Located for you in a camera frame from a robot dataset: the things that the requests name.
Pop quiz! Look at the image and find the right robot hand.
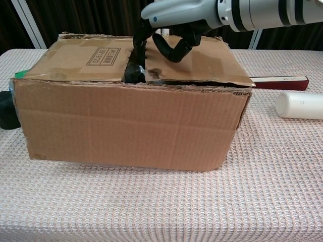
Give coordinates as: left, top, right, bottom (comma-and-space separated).
132, 0, 229, 64

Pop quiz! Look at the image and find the brown cardboard box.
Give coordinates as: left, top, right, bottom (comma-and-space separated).
10, 31, 257, 173

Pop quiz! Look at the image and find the black pleated curtain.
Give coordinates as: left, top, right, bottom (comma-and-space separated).
0, 0, 323, 55

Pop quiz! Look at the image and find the red and cream long case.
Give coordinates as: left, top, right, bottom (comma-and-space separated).
249, 75, 309, 91

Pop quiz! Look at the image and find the white cylindrical bottle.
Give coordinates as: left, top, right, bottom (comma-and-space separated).
275, 92, 323, 120

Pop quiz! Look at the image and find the pink white woven tablecloth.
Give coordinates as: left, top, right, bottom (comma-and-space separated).
0, 49, 323, 242

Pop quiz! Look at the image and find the black cylindrical container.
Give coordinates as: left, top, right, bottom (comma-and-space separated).
0, 90, 21, 131

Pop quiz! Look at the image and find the white slanted frame pole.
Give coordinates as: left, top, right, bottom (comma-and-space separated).
248, 29, 263, 50
11, 0, 47, 49

